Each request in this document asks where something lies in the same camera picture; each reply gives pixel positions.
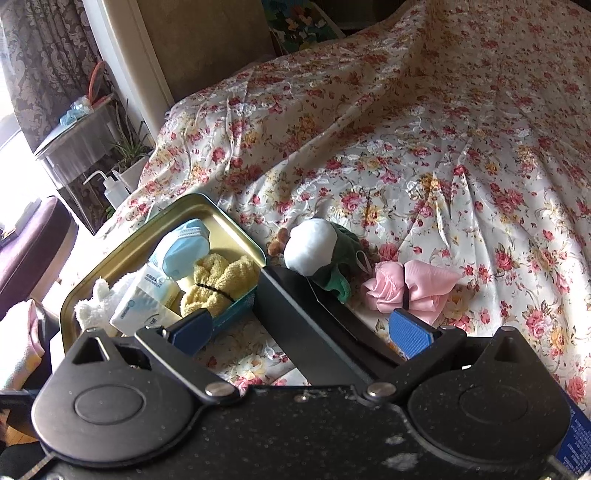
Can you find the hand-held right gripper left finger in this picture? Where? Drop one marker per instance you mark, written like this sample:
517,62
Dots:
194,330

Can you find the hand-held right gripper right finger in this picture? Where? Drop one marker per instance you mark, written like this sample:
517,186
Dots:
411,334

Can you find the large white tissue packet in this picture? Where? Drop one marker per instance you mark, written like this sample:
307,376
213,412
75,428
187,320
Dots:
143,318

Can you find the pink cloth with black band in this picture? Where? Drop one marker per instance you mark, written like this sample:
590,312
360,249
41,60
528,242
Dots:
429,281

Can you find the light blue face mask pack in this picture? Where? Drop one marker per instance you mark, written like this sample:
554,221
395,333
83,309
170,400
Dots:
182,251

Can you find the white fluffy cloth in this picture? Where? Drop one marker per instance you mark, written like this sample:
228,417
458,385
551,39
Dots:
94,304

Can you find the gold and teal tin box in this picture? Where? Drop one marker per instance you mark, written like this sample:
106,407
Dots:
221,217

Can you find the yellow towel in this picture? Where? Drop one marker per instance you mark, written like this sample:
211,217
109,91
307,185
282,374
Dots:
221,277

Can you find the dark tin lid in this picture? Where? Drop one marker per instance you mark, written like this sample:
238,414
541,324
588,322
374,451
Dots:
295,323

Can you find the white and green plush toy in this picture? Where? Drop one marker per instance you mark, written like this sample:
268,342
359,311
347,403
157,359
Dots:
309,244

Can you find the white squeeze bottle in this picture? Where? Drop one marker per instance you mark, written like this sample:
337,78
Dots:
113,194

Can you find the potted plant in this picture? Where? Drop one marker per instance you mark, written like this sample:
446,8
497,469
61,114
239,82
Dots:
134,168

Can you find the pale pink blanket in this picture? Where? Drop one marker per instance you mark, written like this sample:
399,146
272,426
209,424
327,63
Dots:
18,346

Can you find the purple chair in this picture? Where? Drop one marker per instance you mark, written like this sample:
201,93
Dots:
32,244

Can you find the blue printed box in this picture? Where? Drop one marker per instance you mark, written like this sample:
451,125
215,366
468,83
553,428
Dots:
572,438

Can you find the floral bedsheet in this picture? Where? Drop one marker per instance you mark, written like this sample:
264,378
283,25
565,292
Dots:
415,138

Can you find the metal side table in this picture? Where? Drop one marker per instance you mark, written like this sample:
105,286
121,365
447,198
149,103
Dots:
78,147

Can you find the grey patterned curtain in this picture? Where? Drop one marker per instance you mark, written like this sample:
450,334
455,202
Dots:
46,55

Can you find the colourful picture book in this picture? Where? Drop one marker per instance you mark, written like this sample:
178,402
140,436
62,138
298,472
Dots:
300,23

